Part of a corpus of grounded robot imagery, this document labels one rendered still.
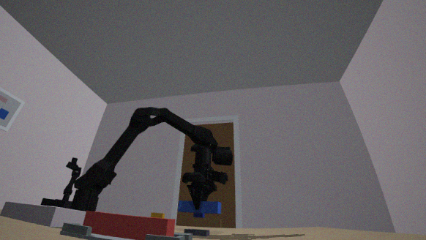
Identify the yellow block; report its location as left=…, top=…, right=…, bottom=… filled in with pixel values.
left=151, top=212, right=165, bottom=219

